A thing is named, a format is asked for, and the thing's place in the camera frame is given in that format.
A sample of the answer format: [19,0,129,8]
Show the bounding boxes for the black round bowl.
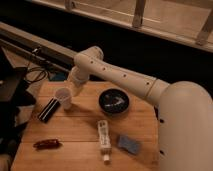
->
[98,88,129,116]

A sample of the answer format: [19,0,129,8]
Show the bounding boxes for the black chair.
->
[0,47,36,156]

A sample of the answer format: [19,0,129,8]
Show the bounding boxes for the wooden railing frame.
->
[30,0,213,53]

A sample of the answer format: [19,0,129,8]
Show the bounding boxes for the black cables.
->
[24,47,64,84]

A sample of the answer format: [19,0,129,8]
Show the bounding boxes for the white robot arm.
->
[69,46,213,171]

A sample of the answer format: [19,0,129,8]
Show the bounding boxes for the white toothpaste tube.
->
[97,120,111,164]

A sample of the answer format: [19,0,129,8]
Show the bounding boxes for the black rectangular case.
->
[38,98,60,123]

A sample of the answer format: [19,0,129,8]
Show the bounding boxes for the red chili pepper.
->
[33,139,61,150]

